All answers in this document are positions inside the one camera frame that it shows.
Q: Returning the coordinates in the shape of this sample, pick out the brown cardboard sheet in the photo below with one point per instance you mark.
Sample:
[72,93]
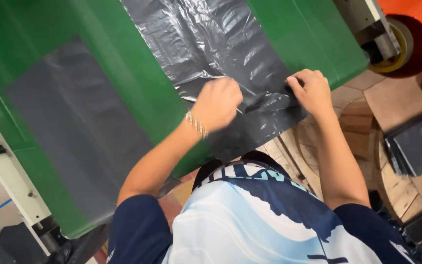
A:
[394,101]

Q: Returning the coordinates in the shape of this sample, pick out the green conveyor belt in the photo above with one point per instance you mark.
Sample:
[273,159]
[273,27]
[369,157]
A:
[134,73]

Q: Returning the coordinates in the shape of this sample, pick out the person's right hand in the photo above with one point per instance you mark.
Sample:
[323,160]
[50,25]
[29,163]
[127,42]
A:
[315,93]

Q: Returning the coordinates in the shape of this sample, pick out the grey metal roll holder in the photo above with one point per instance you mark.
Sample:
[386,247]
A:
[370,22]

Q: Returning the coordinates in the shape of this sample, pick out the flat grey plastic bag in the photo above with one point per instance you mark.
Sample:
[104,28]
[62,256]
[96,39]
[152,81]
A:
[79,128]

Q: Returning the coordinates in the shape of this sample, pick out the orange film roll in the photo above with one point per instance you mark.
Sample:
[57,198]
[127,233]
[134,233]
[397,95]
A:
[421,33]

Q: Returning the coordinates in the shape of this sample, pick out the yellow roll hub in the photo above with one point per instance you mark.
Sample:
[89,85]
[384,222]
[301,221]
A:
[403,44]

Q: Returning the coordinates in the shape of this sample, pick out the person's left hand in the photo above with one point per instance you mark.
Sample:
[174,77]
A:
[214,106]

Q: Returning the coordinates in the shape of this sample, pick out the white machine frame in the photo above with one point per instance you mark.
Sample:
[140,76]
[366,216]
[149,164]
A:
[9,176]

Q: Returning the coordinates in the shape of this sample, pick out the person's left fingers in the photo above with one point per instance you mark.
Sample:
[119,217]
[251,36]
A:
[236,93]

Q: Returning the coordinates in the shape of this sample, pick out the blue and white shirt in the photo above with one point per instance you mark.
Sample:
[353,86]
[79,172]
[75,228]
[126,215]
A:
[247,220]

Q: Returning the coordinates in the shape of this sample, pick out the black plastic bag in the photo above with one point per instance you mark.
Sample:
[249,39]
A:
[203,44]

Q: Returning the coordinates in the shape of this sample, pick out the stack of black bags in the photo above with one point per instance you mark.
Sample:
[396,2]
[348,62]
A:
[421,145]

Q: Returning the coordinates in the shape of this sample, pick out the round wooden table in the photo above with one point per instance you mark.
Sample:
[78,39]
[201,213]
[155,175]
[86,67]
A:
[357,146]

